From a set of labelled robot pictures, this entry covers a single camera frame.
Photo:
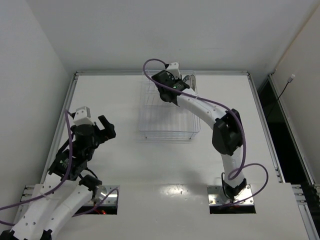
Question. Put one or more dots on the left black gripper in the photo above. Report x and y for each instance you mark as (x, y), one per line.
(99, 130)

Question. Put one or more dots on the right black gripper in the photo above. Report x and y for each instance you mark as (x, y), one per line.
(184, 80)

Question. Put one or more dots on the green rim lettered plate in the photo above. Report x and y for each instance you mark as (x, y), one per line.
(187, 79)

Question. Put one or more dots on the white plate floral emblem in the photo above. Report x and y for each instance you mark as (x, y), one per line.
(192, 82)

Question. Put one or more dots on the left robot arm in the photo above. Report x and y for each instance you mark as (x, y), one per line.
(65, 190)

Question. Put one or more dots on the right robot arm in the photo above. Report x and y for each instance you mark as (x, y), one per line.
(227, 136)

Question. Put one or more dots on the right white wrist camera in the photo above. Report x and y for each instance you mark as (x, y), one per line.
(173, 68)

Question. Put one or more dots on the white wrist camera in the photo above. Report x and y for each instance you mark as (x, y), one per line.
(173, 68)
(82, 115)

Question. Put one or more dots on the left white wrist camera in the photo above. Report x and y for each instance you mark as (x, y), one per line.
(82, 115)

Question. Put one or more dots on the white wire dish rack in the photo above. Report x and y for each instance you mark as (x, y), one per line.
(163, 121)

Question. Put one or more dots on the aluminium frame rail left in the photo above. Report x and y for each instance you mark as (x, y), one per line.
(60, 126)

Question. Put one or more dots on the aluminium frame rail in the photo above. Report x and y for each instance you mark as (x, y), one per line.
(60, 126)
(269, 142)
(140, 73)

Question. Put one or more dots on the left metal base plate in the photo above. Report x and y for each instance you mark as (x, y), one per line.
(107, 195)

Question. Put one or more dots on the metal base plate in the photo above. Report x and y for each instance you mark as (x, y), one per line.
(107, 195)
(216, 197)

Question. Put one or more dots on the aluminium frame rail back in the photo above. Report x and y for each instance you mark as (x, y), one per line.
(140, 73)

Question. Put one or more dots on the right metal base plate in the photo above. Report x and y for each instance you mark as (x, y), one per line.
(216, 197)

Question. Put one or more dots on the black cable white plug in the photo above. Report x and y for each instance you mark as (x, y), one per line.
(289, 80)

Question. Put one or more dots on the aluminium frame rail right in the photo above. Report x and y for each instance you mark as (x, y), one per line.
(269, 142)

